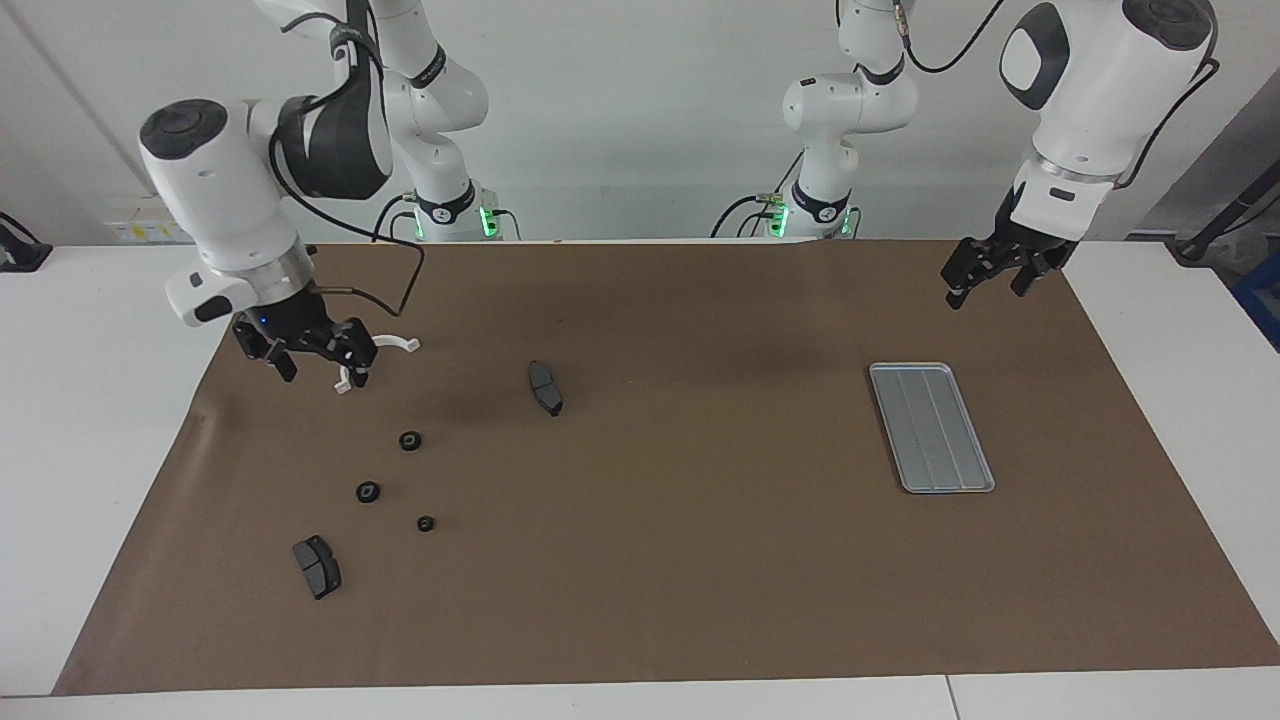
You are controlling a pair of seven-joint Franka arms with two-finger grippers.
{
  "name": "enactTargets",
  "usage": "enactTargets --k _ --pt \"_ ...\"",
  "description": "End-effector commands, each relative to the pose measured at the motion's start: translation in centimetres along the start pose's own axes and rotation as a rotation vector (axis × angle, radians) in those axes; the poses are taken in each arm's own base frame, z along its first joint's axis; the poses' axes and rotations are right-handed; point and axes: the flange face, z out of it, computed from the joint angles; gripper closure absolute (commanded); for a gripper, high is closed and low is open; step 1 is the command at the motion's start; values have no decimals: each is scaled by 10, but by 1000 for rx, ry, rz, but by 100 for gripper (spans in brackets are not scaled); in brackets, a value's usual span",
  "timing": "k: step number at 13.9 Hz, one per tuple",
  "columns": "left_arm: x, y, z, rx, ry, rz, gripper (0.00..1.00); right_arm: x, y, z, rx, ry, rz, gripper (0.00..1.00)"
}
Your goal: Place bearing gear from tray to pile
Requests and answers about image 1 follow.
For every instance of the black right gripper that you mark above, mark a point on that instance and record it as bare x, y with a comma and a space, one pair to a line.
300, 330

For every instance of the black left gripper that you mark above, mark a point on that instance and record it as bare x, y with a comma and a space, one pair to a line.
1030, 250

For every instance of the large black bearing gear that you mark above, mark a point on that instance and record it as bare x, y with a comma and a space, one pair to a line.
368, 491
410, 440

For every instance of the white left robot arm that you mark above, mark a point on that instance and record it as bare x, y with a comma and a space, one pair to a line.
1100, 80

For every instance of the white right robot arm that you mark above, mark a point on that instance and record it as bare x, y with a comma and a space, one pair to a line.
210, 190

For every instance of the silver metal tray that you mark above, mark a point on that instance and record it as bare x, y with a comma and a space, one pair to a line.
930, 430

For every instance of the short grey brake pad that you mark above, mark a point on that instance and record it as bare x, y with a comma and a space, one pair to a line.
318, 570

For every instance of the black stand pole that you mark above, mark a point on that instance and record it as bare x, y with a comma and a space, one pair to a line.
1215, 235

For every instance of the long grey brake pad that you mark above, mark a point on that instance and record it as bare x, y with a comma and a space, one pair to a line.
545, 390

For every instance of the blue crate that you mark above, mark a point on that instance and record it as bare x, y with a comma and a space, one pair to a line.
1265, 300

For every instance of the grey slanted panel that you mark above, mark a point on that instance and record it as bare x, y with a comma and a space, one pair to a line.
1240, 150

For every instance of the brown table mat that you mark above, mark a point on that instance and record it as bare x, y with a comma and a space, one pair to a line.
650, 550

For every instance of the white curved plastic bracket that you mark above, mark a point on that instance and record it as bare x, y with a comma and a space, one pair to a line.
405, 345

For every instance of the white wall socket box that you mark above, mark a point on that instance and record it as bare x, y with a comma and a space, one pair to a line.
135, 230

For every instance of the black clamp mount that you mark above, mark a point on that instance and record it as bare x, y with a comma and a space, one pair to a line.
20, 255

